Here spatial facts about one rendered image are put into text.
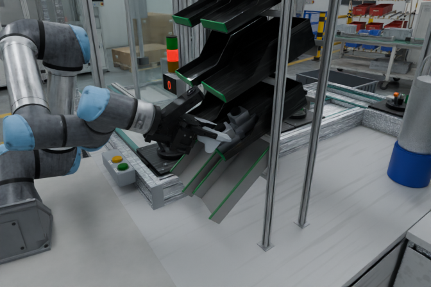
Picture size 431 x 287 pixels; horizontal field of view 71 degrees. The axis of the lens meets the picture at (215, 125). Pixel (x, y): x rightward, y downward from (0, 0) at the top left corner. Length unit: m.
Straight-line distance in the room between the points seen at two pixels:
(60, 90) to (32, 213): 0.38
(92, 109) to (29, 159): 0.54
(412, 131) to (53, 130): 1.23
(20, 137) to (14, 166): 0.45
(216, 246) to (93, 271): 0.36
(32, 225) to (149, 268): 0.37
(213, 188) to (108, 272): 0.38
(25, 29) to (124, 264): 0.72
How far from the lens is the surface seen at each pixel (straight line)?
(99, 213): 1.21
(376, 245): 1.14
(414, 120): 1.38
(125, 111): 0.67
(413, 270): 1.32
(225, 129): 0.78
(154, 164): 1.22
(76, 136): 0.74
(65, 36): 1.03
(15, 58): 0.91
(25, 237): 1.10
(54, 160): 1.18
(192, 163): 1.06
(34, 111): 0.75
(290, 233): 1.09
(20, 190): 1.14
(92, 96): 0.66
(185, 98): 0.72
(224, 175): 0.95
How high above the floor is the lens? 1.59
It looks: 24 degrees down
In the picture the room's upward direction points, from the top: straight up
